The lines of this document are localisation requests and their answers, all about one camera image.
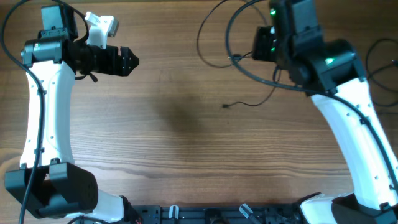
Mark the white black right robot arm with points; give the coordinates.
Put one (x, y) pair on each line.
(332, 75)

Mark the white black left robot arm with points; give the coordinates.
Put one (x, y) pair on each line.
(48, 184)

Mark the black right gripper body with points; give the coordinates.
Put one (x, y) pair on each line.
(261, 43)

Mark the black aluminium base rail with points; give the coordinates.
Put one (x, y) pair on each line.
(268, 214)

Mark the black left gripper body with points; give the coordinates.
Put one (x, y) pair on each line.
(109, 61)

